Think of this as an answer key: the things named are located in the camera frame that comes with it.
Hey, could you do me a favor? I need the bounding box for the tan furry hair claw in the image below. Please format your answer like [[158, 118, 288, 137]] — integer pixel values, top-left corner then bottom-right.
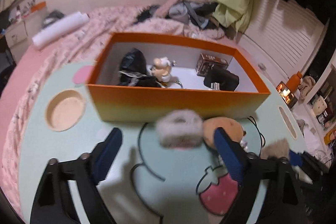
[[260, 138, 290, 159]]

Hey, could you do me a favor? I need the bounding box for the brown round plush toy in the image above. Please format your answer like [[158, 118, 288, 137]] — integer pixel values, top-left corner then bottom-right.
[[202, 117, 247, 151]]

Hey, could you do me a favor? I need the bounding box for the white furry hair claw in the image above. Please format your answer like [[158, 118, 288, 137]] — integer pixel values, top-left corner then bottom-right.
[[155, 110, 203, 148]]

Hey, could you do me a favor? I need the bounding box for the black small case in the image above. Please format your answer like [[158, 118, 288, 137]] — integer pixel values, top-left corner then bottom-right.
[[203, 66, 240, 92]]

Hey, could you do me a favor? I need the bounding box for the brown card box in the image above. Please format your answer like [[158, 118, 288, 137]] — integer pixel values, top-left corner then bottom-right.
[[195, 53, 228, 77]]

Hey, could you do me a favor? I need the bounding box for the cream figurine keychain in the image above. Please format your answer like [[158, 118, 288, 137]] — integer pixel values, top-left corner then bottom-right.
[[150, 57, 176, 88]]

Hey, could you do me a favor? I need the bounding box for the smartphone on blue stand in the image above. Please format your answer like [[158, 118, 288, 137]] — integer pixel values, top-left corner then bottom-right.
[[276, 81, 298, 109]]

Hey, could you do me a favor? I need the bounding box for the white patterned mug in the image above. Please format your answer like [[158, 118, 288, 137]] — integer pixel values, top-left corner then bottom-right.
[[312, 96, 327, 117]]

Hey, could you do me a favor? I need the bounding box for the orange water bottle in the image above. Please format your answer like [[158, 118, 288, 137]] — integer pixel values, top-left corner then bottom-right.
[[286, 71, 302, 93]]

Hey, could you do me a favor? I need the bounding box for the orange gradient storage box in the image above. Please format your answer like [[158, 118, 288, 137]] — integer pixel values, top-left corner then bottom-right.
[[87, 32, 270, 122]]

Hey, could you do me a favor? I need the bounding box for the pink floral blanket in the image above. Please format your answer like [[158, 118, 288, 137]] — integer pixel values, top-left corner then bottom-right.
[[1, 6, 224, 214]]

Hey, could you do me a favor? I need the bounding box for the white drawer cabinet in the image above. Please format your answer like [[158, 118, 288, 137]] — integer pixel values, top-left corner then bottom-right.
[[5, 19, 34, 49]]

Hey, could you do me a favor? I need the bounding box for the white foam roll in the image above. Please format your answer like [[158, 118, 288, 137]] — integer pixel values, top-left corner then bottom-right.
[[31, 11, 90, 51]]

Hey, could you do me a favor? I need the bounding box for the small orange box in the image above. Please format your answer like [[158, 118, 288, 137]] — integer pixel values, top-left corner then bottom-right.
[[30, 1, 47, 13]]

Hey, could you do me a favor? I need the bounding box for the lime green hanging garment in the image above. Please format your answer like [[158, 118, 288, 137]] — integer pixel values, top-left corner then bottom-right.
[[213, 0, 254, 33]]

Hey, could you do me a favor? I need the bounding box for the pile of clothes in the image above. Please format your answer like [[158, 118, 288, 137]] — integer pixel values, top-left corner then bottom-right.
[[134, 0, 221, 30]]

